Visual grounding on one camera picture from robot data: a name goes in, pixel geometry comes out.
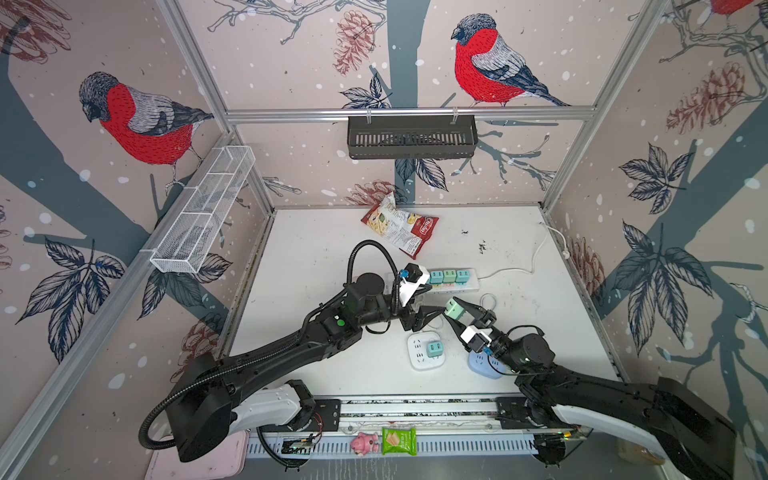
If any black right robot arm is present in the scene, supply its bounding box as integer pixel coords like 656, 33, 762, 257
443, 297, 737, 479

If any green snack packet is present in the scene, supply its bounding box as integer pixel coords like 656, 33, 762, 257
381, 428, 418, 456

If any power strip white cable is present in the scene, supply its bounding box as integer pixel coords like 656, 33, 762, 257
479, 221, 571, 280

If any white square power socket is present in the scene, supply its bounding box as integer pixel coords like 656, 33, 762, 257
406, 331, 446, 371

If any pink tray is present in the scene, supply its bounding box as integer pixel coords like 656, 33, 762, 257
145, 431, 250, 480

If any light green plug adapter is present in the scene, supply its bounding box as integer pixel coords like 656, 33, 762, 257
443, 269, 456, 284

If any red white chips bag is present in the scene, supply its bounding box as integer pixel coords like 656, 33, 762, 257
361, 193, 439, 260

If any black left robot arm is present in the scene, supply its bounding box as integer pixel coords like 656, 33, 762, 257
138, 240, 441, 462

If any black hanging wire basket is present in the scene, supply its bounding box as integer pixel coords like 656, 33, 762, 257
347, 115, 478, 160

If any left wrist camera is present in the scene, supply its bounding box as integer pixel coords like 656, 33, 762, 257
395, 263, 430, 307

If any blue square power socket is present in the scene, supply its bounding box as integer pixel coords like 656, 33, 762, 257
468, 352, 509, 380

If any white wire mesh shelf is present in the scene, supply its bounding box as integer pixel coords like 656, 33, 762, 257
150, 145, 255, 274

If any teal plug adapter front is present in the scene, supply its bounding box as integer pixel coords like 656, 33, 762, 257
426, 340, 444, 358

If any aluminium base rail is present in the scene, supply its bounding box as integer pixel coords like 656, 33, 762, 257
246, 393, 583, 461

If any pink toy pig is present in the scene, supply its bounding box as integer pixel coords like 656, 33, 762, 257
350, 432, 380, 456

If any white multicolour power strip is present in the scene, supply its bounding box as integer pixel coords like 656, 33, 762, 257
416, 265, 480, 294

